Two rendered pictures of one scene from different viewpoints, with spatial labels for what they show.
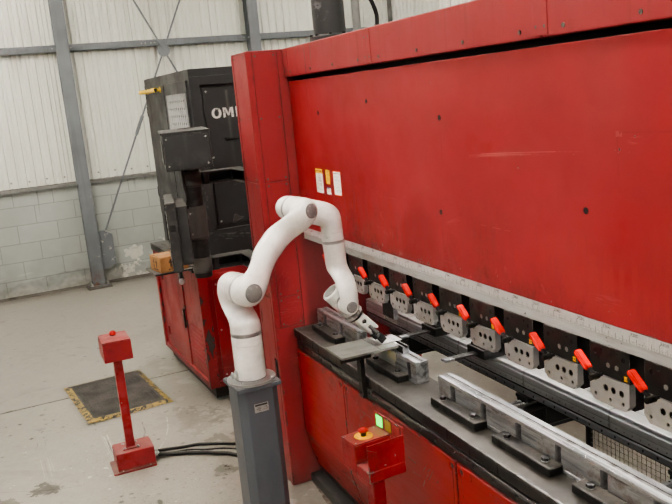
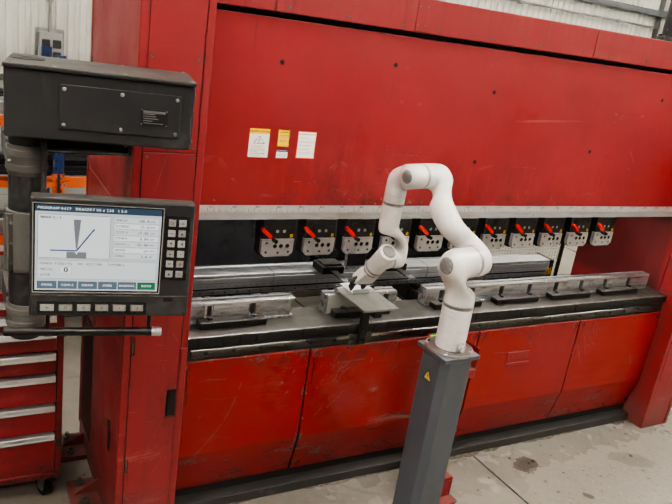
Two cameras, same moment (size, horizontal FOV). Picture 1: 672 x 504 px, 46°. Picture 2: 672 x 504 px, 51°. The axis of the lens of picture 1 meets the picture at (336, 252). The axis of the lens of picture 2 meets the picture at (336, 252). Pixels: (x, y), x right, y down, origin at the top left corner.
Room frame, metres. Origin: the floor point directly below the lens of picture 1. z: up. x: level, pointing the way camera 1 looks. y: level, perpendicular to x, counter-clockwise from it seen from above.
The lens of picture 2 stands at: (3.82, 2.86, 2.18)
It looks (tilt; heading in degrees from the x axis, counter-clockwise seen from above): 18 degrees down; 262
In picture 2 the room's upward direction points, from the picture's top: 9 degrees clockwise
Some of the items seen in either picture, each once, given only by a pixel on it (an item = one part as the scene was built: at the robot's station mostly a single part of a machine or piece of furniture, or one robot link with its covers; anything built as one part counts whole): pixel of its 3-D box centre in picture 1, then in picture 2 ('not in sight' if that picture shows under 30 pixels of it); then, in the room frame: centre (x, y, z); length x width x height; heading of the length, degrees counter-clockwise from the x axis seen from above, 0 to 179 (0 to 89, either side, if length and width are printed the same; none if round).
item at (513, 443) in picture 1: (525, 453); (515, 298); (2.35, -0.54, 0.89); 0.30 x 0.05 x 0.03; 23
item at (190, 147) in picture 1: (192, 208); (96, 210); (4.26, 0.75, 1.53); 0.51 x 0.25 x 0.85; 12
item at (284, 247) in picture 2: not in sight; (274, 235); (3.69, -0.04, 1.26); 0.15 x 0.09 x 0.17; 23
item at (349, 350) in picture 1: (361, 347); (366, 298); (3.24, -0.07, 1.00); 0.26 x 0.18 x 0.01; 113
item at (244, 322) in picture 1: (238, 302); (458, 278); (2.99, 0.39, 1.30); 0.19 x 0.12 x 0.24; 34
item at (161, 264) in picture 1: (168, 260); not in sight; (5.34, 1.15, 1.04); 0.30 x 0.26 x 0.12; 25
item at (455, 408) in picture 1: (457, 412); (456, 303); (2.71, -0.39, 0.89); 0.30 x 0.05 x 0.03; 23
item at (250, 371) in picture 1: (248, 356); (453, 327); (2.96, 0.38, 1.09); 0.19 x 0.19 x 0.18
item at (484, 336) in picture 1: (492, 322); (489, 231); (2.58, -0.50, 1.26); 0.15 x 0.09 x 0.17; 23
